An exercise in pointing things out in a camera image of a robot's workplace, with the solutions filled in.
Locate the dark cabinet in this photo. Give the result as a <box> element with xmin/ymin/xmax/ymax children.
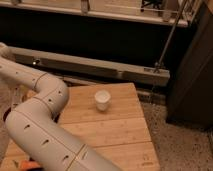
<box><xmin>167</xmin><ymin>0</ymin><xmax>213</xmax><ymax>128</ymax></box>

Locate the metal diagonal rod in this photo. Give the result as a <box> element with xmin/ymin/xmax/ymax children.
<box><xmin>154</xmin><ymin>0</ymin><xmax>187</xmax><ymax>73</ymax></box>

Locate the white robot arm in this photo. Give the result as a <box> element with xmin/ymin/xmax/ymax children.
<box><xmin>0</xmin><ymin>43</ymin><xmax>121</xmax><ymax>171</ymax></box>

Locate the orange handled tool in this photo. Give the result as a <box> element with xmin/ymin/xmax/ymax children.
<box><xmin>13</xmin><ymin>160</ymin><xmax>40</xmax><ymax>171</ymax></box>

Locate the grey floor rail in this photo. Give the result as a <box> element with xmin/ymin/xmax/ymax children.
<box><xmin>10</xmin><ymin>46</ymin><xmax>170</xmax><ymax>87</ymax></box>

